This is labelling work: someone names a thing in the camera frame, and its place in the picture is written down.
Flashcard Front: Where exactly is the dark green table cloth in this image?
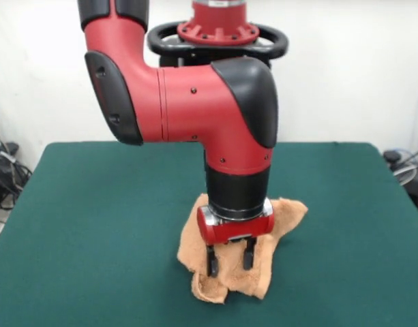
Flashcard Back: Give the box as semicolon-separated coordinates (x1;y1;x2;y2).
0;142;418;327

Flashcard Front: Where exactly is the black cable bundle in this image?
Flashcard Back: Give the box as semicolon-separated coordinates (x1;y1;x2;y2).
0;108;34;239

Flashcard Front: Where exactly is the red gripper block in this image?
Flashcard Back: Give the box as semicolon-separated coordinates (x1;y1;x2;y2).
196;203;275;278

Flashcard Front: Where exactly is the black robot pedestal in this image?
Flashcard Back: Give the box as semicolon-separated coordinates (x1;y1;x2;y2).
147;20;290;74

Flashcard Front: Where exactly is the tan terry towel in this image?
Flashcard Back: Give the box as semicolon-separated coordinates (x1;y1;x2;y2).
177;193;310;305

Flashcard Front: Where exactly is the black oval device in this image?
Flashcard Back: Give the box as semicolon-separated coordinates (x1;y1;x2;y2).
382;150;404;163

